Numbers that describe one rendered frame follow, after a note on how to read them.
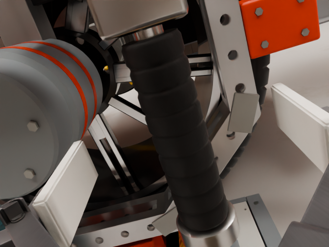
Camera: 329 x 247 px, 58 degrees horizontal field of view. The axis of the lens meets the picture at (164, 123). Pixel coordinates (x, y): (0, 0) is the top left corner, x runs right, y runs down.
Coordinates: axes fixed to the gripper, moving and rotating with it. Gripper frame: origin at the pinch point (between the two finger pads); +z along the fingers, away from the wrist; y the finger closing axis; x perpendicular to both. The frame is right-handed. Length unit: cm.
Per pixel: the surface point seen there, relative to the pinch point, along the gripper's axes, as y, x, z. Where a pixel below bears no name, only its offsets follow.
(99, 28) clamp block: -2.2, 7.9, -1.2
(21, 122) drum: -13.0, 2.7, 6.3
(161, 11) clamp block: 1.1, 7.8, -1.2
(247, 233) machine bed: 8, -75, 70
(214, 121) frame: 3.9, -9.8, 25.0
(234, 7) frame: 9.4, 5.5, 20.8
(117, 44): -15, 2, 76
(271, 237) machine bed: 15, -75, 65
